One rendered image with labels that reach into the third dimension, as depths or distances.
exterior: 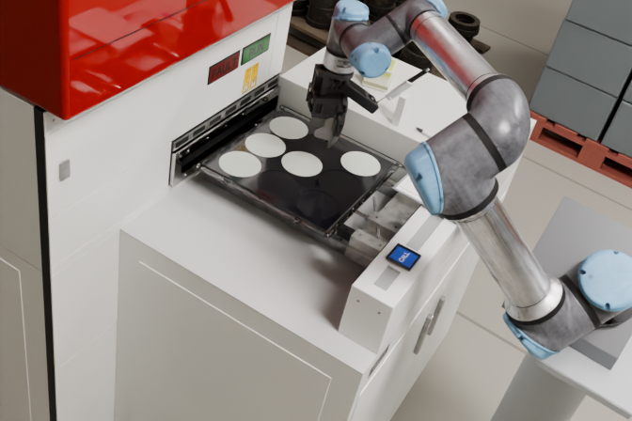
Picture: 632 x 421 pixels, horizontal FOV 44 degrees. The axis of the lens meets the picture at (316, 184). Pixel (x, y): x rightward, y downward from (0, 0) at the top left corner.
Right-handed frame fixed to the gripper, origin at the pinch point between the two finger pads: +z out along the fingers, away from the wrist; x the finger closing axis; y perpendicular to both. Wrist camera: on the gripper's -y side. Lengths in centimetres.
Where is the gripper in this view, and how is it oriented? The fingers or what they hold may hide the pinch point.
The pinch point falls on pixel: (331, 140)
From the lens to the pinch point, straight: 186.2
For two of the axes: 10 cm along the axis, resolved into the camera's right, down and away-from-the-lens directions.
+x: 2.0, 6.3, -7.5
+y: -9.6, -0.1, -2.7
